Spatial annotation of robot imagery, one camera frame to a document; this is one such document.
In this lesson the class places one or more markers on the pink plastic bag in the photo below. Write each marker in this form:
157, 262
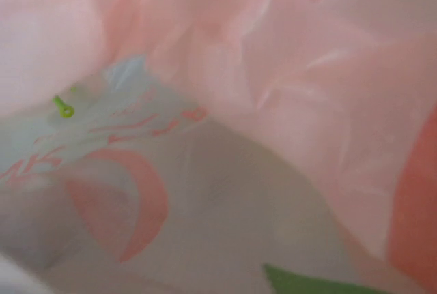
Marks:
219, 146

